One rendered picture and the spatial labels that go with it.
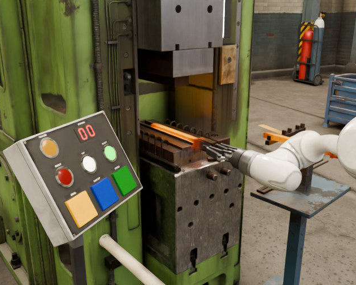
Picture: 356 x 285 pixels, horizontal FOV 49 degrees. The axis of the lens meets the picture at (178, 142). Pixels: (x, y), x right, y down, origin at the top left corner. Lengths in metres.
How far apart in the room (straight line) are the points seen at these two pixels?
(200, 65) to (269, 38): 7.98
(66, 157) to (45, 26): 0.77
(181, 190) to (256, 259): 1.23
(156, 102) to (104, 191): 0.96
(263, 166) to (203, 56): 0.49
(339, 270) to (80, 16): 2.08
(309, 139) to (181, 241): 0.65
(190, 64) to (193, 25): 0.14
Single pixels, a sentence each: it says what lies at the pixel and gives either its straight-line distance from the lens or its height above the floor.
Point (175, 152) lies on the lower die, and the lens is 1.51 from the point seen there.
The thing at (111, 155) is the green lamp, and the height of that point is 1.08.
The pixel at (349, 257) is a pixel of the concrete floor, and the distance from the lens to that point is 2.83.
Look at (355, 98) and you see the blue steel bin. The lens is 5.41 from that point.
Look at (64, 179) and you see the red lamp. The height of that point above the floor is 1.09.
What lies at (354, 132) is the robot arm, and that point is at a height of 1.30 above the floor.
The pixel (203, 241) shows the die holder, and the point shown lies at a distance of 1.72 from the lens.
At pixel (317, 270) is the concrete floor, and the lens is 2.64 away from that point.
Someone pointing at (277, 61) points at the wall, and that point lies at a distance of 9.71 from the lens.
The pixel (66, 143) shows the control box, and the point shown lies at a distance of 1.10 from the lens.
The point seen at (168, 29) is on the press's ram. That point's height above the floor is 1.44.
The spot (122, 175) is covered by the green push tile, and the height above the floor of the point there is 1.03.
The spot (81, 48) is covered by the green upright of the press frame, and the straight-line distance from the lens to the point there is 1.39.
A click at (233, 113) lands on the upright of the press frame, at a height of 1.03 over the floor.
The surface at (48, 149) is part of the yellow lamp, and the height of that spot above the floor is 1.16.
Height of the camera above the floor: 1.50
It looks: 19 degrees down
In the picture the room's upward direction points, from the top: straight up
